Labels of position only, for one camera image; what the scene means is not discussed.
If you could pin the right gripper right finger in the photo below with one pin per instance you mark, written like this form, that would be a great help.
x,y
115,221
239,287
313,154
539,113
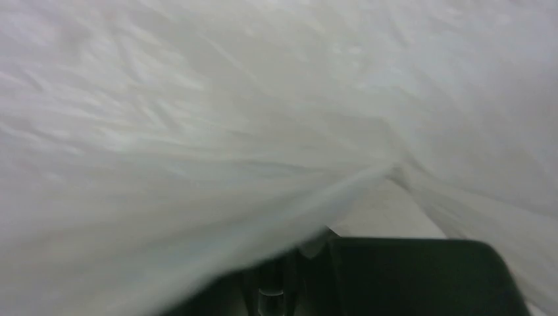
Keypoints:
x,y
418,276

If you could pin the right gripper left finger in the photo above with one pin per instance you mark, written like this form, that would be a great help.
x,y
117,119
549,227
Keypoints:
x,y
270,287

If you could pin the white plastic bag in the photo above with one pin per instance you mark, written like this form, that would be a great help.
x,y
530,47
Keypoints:
x,y
149,146

